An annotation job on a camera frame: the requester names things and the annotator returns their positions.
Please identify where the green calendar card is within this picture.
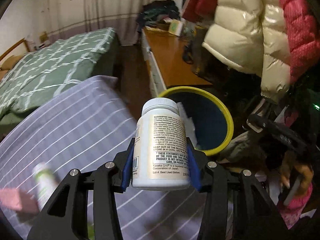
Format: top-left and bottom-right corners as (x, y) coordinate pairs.
(168, 20), (184, 37)

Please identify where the clothes pile on desk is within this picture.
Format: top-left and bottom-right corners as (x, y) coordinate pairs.
(136, 0), (180, 31)

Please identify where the white supplement bottle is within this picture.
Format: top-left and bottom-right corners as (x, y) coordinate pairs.
(132, 98), (190, 191)

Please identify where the red puffer jacket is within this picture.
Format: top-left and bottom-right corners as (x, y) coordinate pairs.
(279, 0), (319, 84)

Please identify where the pink strawberry milk carton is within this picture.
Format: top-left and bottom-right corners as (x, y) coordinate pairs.
(0, 188), (39, 214)

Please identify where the small green white bottle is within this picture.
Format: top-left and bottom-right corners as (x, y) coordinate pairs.
(33, 163), (58, 211)

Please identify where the cream puffer jacket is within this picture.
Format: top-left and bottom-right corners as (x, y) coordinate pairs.
(202, 0), (290, 103)

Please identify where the wooden desk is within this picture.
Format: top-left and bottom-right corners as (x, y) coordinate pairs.
(141, 28), (212, 97)

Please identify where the pink white curtain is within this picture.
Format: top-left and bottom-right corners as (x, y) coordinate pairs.
(37, 0), (185, 47)

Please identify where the tissue box by bed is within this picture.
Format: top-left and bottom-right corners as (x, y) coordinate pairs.
(39, 31), (49, 43)

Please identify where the green patterned duvet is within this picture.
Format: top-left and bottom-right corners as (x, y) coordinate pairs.
(1, 28), (119, 116)

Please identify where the wooden bed headboard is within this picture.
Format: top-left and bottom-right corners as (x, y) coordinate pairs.
(0, 38), (31, 63)

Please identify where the brown pillow left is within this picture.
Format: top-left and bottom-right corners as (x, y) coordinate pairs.
(1, 55), (23, 70)

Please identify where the yellow rimmed blue trash bin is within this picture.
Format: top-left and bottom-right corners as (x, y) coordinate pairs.
(159, 86), (234, 156)

